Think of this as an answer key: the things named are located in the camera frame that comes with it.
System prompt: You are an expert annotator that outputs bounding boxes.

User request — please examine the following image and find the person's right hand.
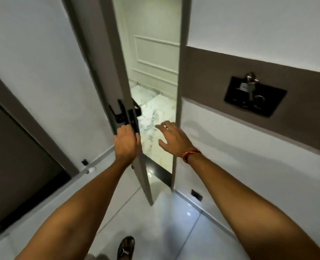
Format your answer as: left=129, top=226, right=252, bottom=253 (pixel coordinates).
left=155, top=121, right=198, bottom=158

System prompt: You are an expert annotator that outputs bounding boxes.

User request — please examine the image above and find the person's left hand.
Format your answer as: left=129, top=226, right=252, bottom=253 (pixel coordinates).
left=114, top=123, right=142, bottom=164

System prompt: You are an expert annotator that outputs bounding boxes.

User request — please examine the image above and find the grey door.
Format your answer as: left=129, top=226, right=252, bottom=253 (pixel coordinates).
left=61, top=0, right=154, bottom=206

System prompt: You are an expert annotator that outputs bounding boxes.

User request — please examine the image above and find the person's left forearm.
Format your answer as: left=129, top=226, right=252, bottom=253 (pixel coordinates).
left=15, top=155, right=140, bottom=260

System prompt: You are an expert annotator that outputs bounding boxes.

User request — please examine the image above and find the person's right forearm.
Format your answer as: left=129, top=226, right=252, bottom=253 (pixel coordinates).
left=187, top=153, right=320, bottom=260

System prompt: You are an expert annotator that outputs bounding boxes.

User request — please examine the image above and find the black door lock plate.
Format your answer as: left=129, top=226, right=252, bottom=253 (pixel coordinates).
left=127, top=108, right=140, bottom=136

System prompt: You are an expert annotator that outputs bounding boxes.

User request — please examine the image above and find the black door threshold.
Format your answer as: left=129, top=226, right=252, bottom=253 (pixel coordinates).
left=145, top=156, right=174, bottom=188

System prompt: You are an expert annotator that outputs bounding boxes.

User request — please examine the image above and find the silver key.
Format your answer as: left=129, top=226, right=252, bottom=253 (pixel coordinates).
left=240, top=72, right=258, bottom=102

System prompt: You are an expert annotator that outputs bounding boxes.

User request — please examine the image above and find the dark brown sandal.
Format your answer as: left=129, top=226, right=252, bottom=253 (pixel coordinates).
left=117, top=236, right=136, bottom=260

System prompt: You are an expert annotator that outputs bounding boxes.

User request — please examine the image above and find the dark brown door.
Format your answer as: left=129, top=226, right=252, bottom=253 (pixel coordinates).
left=0, top=91, right=72, bottom=242

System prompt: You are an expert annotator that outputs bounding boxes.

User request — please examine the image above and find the red thread bracelet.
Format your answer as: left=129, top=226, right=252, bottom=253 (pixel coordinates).
left=182, top=150, right=202, bottom=164

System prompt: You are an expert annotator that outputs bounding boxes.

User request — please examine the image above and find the black lever door handle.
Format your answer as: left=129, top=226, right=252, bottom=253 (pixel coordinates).
left=131, top=98, right=142, bottom=117
left=108, top=99, right=128, bottom=124

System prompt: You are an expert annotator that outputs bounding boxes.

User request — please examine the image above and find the white moulded wall panel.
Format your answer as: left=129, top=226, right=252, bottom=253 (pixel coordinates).
left=133, top=34, right=181, bottom=87

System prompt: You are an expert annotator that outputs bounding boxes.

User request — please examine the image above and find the black wall switch panel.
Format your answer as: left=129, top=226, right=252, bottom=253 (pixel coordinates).
left=224, top=76, right=288, bottom=118

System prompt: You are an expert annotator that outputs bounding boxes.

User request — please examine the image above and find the brown door frame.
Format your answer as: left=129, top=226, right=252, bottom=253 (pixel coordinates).
left=0, top=63, right=79, bottom=178

